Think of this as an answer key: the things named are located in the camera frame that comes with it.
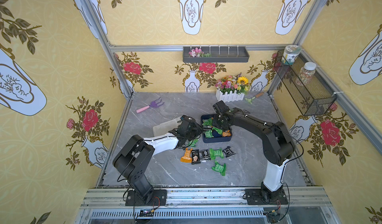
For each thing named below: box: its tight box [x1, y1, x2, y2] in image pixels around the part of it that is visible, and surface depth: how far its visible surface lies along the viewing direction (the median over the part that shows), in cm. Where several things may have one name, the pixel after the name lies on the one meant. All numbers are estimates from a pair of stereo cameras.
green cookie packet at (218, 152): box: [209, 148, 224, 160], surface depth 89 cm
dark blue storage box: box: [200, 113, 233, 144], surface depth 97 cm
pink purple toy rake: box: [136, 96, 166, 114], surface depth 116 cm
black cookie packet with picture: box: [191, 149, 201, 165], surface depth 88 cm
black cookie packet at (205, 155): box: [199, 149, 211, 161], surface depth 89 cm
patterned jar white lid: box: [281, 44, 302, 66], surface depth 87 cm
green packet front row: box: [211, 160, 227, 177], surface depth 84 cm
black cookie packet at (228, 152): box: [222, 145, 236, 158], surface depth 90 cm
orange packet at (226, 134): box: [222, 129, 231, 137], surface depth 97 cm
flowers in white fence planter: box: [214, 72, 251, 103], surface depth 108 cm
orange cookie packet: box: [180, 147, 193, 163], surface depth 89 cm
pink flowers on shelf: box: [188, 47, 212, 58], surface depth 89 cm
